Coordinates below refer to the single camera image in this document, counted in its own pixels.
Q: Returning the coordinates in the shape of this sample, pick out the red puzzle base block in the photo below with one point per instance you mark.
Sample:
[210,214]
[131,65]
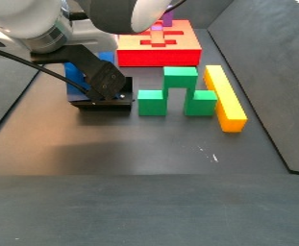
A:
[161,46]

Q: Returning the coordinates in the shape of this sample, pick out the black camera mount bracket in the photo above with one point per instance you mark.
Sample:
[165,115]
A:
[103,77]

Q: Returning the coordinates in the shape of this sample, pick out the yellow long block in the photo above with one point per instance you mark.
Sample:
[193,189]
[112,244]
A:
[230,113]

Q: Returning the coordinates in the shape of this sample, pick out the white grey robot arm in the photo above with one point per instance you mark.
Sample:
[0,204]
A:
[43,25]

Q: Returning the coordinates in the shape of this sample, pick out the blue U-shaped block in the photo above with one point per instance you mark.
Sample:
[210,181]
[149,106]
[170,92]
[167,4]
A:
[75,75]

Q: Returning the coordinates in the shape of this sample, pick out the green stepped block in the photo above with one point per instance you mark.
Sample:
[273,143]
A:
[178,83]

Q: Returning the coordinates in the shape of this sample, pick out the black angled fixture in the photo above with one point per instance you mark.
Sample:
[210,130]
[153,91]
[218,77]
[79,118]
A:
[120,103]

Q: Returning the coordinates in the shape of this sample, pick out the purple U-shaped block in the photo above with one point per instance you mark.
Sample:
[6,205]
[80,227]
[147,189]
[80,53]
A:
[163,22]

